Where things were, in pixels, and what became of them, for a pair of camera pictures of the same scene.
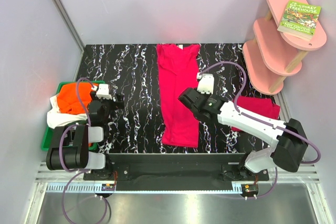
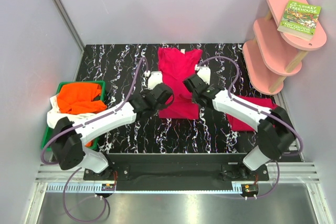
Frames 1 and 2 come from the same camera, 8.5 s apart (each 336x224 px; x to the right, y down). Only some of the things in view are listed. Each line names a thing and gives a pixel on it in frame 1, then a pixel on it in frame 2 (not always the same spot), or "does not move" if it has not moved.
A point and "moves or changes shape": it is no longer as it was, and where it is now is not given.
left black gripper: x=115 y=105 → x=147 y=91
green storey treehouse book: x=299 y=19 does not move
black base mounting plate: x=179 y=166 does not move
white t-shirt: x=55 y=118 does not move
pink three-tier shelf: x=274 y=54 does not move
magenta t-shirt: x=178 y=69 moves or changes shape
